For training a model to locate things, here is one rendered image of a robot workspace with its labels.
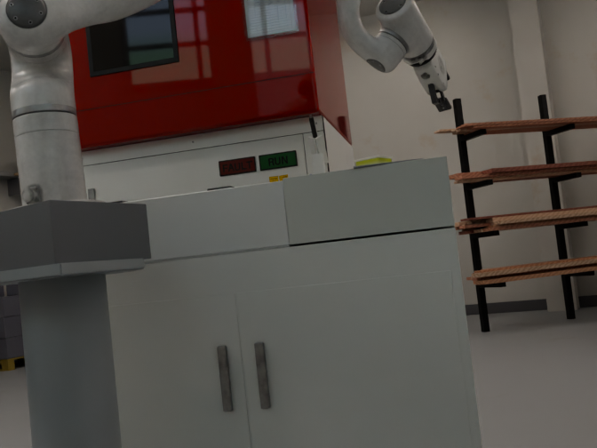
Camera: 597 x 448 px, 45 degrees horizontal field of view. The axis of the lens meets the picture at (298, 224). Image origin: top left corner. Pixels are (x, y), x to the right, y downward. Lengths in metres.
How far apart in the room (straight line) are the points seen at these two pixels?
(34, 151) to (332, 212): 0.61
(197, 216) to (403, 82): 7.57
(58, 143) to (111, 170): 0.98
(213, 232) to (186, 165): 0.73
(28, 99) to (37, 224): 0.27
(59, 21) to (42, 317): 0.55
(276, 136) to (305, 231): 0.73
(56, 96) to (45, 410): 0.58
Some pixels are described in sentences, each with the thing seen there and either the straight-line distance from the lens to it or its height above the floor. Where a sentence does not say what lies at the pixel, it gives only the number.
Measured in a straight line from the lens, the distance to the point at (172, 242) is 1.64.
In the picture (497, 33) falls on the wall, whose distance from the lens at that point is 8.89.
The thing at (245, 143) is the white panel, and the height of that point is 1.17.
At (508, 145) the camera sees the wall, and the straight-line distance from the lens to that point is 8.63.
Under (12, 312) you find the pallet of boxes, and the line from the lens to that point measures 8.70.
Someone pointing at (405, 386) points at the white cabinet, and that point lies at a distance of 1.55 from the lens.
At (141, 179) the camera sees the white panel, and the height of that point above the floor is 1.10.
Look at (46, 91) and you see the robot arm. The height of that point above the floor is 1.15.
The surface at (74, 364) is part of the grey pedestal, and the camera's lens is 1.39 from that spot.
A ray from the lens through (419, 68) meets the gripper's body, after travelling 1.70.
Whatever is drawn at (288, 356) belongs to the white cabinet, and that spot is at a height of 0.58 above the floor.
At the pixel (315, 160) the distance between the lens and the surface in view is 1.84.
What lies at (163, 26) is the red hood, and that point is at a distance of 2.37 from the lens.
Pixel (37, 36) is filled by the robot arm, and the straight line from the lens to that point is 1.46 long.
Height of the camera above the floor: 0.77
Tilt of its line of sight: 3 degrees up
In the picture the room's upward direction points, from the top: 6 degrees counter-clockwise
